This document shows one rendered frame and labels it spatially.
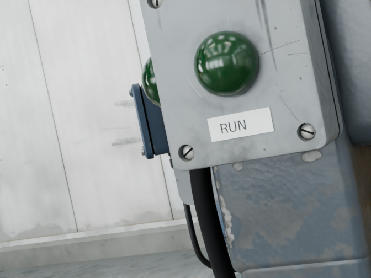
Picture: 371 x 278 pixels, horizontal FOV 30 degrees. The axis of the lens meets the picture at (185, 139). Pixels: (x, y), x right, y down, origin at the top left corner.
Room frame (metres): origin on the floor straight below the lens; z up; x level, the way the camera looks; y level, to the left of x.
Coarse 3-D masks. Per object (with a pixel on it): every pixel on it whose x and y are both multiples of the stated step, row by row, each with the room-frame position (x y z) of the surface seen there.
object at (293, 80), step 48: (144, 0) 0.33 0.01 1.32; (192, 0) 0.32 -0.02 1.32; (240, 0) 0.31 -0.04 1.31; (288, 0) 0.30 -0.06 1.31; (192, 48) 0.32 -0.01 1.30; (288, 48) 0.30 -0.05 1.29; (192, 96) 0.32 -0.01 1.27; (240, 96) 0.31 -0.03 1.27; (288, 96) 0.30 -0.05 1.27; (336, 96) 0.34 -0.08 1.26; (192, 144) 0.32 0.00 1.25; (240, 144) 0.31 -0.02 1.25; (288, 144) 0.31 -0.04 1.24
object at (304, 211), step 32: (320, 0) 0.35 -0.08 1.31; (352, 0) 0.34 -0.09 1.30; (352, 32) 0.34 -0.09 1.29; (352, 64) 0.34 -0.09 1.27; (352, 96) 0.35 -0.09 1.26; (352, 128) 0.35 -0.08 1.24; (256, 160) 0.36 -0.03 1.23; (288, 160) 0.35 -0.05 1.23; (320, 160) 0.35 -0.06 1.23; (352, 160) 0.35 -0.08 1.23; (224, 192) 0.37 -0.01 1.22; (256, 192) 0.36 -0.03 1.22; (288, 192) 0.35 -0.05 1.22; (320, 192) 0.35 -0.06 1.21; (352, 192) 0.34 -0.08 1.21; (224, 224) 0.37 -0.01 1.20; (256, 224) 0.36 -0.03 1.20; (288, 224) 0.36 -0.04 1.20; (320, 224) 0.35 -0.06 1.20; (352, 224) 0.34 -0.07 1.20; (256, 256) 0.36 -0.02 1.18; (288, 256) 0.36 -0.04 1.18; (320, 256) 0.35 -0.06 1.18; (352, 256) 0.34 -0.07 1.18
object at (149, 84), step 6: (150, 60) 0.34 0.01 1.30; (144, 66) 0.34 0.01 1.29; (150, 66) 0.34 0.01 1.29; (144, 72) 0.34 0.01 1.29; (150, 72) 0.34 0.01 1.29; (144, 78) 0.34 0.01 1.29; (150, 78) 0.34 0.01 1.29; (144, 84) 0.34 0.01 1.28; (150, 84) 0.34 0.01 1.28; (156, 84) 0.34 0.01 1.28; (144, 90) 0.35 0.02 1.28; (150, 90) 0.34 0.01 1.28; (156, 90) 0.34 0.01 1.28; (150, 96) 0.34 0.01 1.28; (156, 96) 0.34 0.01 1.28; (156, 102) 0.34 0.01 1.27
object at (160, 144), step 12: (132, 84) 0.82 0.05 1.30; (132, 96) 0.82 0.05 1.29; (144, 96) 0.82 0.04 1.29; (144, 108) 0.82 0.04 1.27; (156, 108) 0.82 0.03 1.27; (144, 120) 0.82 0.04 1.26; (156, 120) 0.82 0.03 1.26; (144, 132) 0.82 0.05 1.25; (156, 132) 0.82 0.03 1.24; (144, 144) 0.82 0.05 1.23; (156, 144) 0.82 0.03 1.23
